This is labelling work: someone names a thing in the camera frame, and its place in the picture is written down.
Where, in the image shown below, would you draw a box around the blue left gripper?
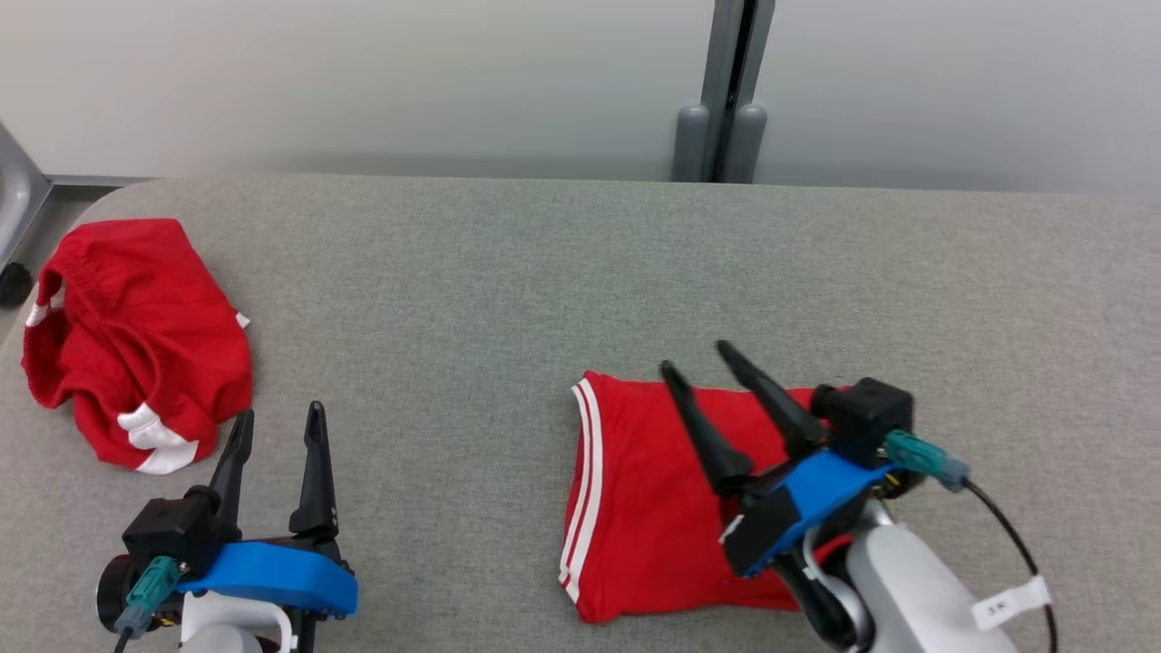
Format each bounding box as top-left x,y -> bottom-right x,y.
177,401 -> 360,653

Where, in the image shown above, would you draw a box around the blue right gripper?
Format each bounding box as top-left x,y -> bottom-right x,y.
659,340 -> 896,650

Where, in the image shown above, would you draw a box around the red shorts with white stripes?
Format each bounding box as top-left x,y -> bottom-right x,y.
21,218 -> 254,475

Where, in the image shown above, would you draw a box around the teal left camera connector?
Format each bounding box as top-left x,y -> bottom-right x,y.
113,556 -> 182,636

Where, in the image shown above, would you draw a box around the teal camera connector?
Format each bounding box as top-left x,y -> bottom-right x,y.
113,556 -> 182,636
883,430 -> 972,493

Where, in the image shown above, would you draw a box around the teal right camera connector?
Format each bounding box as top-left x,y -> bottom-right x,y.
883,430 -> 972,493

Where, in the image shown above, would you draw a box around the grey cylindrical post foot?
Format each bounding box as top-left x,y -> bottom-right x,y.
672,102 -> 711,183
723,102 -> 768,185

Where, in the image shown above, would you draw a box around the thin black right camera cable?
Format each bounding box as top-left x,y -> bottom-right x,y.
961,479 -> 1060,653

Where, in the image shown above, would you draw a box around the white cable label tag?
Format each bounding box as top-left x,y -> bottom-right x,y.
972,576 -> 1053,632

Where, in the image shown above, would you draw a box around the grey wall base rail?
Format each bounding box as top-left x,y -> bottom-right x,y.
45,174 -> 160,189

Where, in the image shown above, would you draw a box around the grey metal partition post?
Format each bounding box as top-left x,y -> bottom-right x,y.
700,0 -> 776,184

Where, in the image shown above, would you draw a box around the grey metal frame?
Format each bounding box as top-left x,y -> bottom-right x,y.
0,122 -> 53,268

